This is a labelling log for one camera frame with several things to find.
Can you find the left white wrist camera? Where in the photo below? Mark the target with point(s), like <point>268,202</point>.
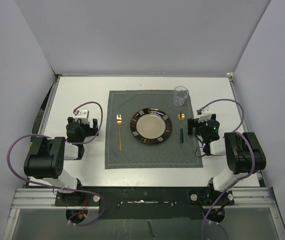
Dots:
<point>81,114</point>

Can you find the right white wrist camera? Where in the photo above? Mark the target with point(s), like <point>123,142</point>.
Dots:
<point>204,114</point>

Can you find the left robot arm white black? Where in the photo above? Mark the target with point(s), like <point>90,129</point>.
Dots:
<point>45,159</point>

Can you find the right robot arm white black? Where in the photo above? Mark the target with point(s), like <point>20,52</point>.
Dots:
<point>243,152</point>

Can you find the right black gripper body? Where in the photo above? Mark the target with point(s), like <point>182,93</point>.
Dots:
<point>200,127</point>

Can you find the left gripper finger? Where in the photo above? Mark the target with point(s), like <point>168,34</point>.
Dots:
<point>70,119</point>
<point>94,123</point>

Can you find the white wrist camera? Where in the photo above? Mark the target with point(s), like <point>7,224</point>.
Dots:
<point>81,114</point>
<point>204,114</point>

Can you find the gold spoon green handle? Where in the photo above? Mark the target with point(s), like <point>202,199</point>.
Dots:
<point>181,117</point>

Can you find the clear drinking glass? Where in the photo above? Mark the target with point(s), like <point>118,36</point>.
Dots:
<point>180,94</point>

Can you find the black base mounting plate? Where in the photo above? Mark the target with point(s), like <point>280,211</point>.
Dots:
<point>144,203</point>

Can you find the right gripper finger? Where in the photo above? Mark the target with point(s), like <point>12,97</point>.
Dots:
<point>213,116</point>
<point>190,126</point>

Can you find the dark rimmed dinner plate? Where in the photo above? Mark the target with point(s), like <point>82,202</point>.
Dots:
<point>151,126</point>

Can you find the gold fork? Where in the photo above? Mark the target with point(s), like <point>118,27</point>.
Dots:
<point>119,123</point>

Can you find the aluminium frame rail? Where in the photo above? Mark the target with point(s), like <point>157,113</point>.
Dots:
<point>40,198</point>

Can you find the grey cloth placemat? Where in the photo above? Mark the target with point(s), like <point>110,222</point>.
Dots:
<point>135,154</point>

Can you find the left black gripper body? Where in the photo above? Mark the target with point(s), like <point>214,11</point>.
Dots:
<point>86,131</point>

